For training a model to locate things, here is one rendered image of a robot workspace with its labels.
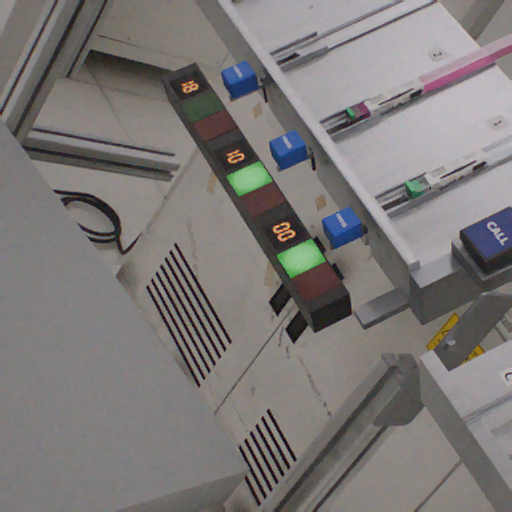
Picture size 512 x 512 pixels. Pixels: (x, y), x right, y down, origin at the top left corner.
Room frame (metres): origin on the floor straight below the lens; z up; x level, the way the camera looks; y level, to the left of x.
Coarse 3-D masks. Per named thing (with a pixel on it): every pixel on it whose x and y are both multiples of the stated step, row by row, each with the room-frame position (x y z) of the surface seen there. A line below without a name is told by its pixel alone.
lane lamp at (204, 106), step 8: (200, 96) 0.99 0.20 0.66; (208, 96) 0.99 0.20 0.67; (216, 96) 1.00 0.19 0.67; (184, 104) 0.98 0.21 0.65; (192, 104) 0.98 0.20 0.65; (200, 104) 0.98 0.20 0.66; (208, 104) 0.99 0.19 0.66; (216, 104) 0.99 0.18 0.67; (192, 112) 0.97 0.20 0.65; (200, 112) 0.98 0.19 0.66; (208, 112) 0.98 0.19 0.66; (216, 112) 0.98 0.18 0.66; (192, 120) 0.97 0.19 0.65
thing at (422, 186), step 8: (496, 144) 0.96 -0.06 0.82; (504, 144) 0.96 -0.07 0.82; (488, 152) 0.95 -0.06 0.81; (496, 152) 0.95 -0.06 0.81; (504, 152) 0.96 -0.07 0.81; (488, 160) 0.95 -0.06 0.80; (424, 176) 0.92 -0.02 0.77; (416, 184) 0.91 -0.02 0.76; (424, 184) 0.91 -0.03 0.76; (408, 192) 0.91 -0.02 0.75; (416, 192) 0.90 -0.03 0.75; (424, 192) 0.91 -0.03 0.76
